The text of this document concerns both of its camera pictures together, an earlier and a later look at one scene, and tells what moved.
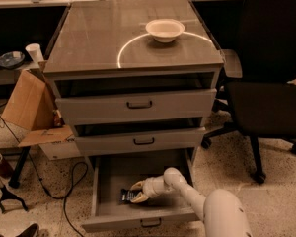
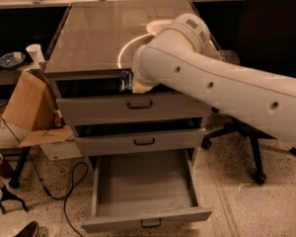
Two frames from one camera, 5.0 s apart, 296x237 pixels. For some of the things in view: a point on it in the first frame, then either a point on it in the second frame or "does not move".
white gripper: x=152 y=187 to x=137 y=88
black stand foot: x=6 y=195 does not move
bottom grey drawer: x=111 y=207 does not move
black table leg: x=15 y=180 does not move
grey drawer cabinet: x=122 y=91 does not move
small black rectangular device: x=127 y=195 to x=125 y=80
